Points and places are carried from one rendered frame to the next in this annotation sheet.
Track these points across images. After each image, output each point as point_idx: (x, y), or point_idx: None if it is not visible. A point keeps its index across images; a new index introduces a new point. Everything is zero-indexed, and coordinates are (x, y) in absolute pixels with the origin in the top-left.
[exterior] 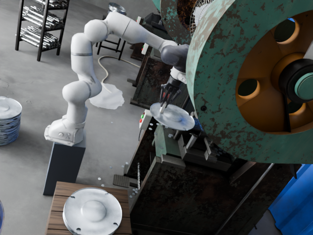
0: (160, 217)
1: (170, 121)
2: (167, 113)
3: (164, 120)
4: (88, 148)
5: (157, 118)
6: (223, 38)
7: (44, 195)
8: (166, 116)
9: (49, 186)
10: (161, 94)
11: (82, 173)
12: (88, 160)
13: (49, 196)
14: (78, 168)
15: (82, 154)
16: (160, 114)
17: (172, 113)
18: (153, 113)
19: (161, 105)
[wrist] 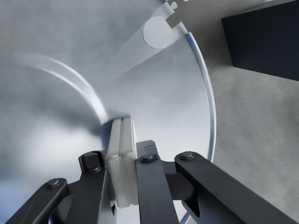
0: None
1: (26, 39)
2: (66, 152)
3: (80, 10)
4: (226, 158)
5: (139, 13)
6: None
7: (265, 2)
8: (74, 87)
9: (273, 0)
10: (239, 191)
11: (217, 85)
12: (216, 125)
13: (257, 2)
14: (262, 8)
15: (290, 1)
16: (119, 94)
17: (26, 173)
18: (178, 83)
19: (150, 145)
